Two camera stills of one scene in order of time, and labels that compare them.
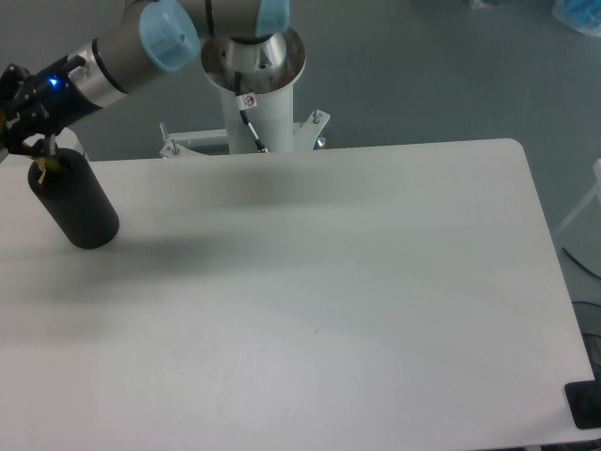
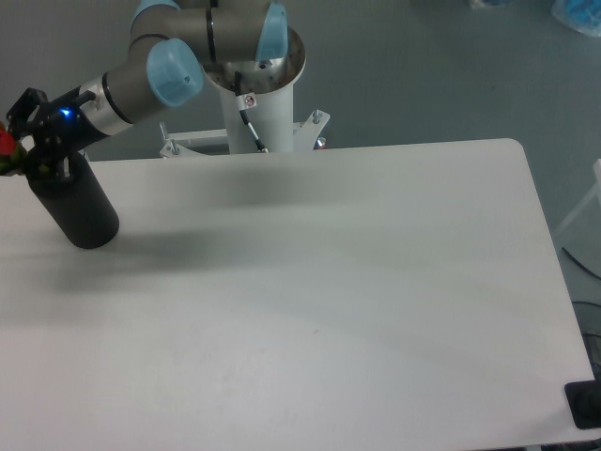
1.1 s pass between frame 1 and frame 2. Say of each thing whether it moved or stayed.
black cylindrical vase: stayed
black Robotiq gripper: moved
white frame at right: stayed
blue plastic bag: stayed
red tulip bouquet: moved
